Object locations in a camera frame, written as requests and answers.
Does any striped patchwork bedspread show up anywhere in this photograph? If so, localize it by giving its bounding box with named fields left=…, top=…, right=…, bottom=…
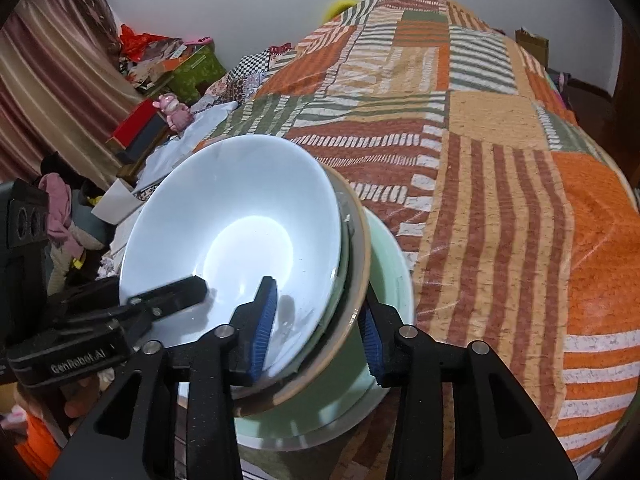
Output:
left=190, top=0, right=640, bottom=480

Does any light blue cloth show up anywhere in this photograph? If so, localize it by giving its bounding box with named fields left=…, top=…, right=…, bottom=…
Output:
left=135, top=102, right=238, bottom=196

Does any pink plush toy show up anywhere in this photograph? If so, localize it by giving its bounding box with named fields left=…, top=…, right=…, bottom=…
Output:
left=152, top=94, right=193, bottom=131

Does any patterned cloth pile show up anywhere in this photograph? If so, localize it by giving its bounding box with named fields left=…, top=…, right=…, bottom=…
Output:
left=200, top=45, right=298, bottom=111

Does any green plate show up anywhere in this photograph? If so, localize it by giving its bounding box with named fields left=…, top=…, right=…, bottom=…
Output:
left=232, top=207, right=416, bottom=453

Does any grey cloth pile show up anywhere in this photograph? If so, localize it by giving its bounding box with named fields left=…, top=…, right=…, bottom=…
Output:
left=545, top=67, right=581, bottom=121

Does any brown paper bag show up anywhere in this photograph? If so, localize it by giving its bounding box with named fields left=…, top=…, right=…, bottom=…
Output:
left=515, top=27, right=549, bottom=61

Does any green patterned box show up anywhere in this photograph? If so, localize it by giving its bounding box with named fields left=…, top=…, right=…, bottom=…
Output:
left=167, top=42, right=228, bottom=103

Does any white notebook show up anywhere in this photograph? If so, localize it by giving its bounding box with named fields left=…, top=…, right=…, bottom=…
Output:
left=91, top=178, right=138, bottom=223

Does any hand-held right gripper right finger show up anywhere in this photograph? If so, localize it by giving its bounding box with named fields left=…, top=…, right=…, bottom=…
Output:
left=357, top=285, right=578, bottom=480

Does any white plate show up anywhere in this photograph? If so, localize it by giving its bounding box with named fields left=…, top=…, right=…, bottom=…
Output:
left=235, top=405, right=381, bottom=456

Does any striped brown curtain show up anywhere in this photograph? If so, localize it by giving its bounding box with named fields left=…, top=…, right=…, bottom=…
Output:
left=0, top=0, right=146, bottom=191

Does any yellow foam tube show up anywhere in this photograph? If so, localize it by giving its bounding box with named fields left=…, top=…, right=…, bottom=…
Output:
left=326, top=0, right=357, bottom=23

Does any person's left hand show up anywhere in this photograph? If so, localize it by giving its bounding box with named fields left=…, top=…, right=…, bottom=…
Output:
left=62, top=372, right=103, bottom=421

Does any cardboard clutter pile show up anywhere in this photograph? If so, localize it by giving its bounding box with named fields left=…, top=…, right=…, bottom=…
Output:
left=120, top=35, right=211, bottom=92

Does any pink bowl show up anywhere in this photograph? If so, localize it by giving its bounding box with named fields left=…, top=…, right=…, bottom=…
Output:
left=230, top=167, right=373, bottom=417

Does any dark cloth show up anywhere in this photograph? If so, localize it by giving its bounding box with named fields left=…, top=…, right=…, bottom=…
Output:
left=40, top=152, right=76, bottom=181

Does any green bowl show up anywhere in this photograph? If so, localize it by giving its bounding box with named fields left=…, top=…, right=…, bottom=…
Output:
left=295, top=195, right=357, bottom=361

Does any white bowl with dark spots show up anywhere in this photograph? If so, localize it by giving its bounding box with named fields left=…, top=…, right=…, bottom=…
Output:
left=120, top=135, right=346, bottom=378

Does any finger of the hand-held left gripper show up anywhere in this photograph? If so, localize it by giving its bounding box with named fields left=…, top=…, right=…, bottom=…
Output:
left=120, top=275, right=208, bottom=322
left=45, top=285, right=153, bottom=348

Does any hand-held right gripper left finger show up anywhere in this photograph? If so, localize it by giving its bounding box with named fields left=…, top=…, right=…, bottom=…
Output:
left=47, top=276, right=279, bottom=480

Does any pink cloth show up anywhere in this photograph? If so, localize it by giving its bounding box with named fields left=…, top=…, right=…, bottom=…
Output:
left=39, top=172, right=86, bottom=261

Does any red flat box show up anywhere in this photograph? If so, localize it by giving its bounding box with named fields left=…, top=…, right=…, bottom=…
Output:
left=105, top=100, right=173, bottom=163

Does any red plastic bag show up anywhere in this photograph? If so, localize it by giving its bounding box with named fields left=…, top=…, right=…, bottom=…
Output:
left=119, top=24, right=167, bottom=62

